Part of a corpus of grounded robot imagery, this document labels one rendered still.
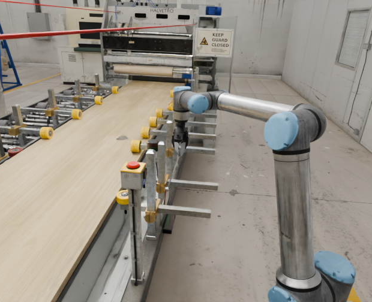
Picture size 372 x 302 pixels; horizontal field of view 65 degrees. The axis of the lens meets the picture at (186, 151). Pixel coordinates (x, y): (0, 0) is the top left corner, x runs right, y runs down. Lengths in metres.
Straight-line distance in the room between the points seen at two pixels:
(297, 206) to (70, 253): 0.80
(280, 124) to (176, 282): 1.57
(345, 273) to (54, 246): 1.06
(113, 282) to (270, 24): 9.60
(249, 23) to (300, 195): 9.43
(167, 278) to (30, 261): 1.26
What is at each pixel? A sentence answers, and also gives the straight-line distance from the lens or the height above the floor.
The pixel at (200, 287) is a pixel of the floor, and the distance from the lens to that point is 2.22.
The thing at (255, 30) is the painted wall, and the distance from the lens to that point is 10.29.
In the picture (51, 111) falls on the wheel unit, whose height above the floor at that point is 0.96.
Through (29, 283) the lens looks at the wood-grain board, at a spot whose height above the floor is 0.90.
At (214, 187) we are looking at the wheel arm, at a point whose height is 0.85.
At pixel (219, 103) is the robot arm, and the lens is 1.41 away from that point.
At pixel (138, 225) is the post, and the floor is 0.99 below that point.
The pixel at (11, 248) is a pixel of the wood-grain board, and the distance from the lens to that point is 1.28.
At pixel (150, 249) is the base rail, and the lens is 1.43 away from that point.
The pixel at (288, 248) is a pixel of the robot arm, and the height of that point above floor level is 0.99.
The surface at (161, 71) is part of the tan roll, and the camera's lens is 4.02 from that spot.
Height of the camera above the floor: 1.67
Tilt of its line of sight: 24 degrees down
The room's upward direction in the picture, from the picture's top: 2 degrees clockwise
